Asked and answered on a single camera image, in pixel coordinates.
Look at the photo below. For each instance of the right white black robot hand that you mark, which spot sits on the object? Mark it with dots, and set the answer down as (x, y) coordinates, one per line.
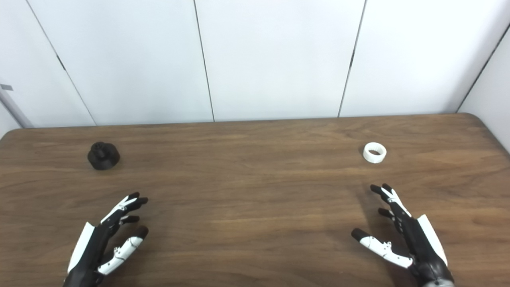
(418, 243)

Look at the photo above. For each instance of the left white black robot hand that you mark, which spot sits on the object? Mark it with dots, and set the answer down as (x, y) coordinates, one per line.
(95, 243)

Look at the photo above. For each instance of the round black plastic part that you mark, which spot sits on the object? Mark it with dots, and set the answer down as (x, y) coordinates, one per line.
(103, 157)

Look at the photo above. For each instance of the grey wall corner post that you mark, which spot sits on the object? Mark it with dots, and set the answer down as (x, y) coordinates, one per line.
(14, 107)

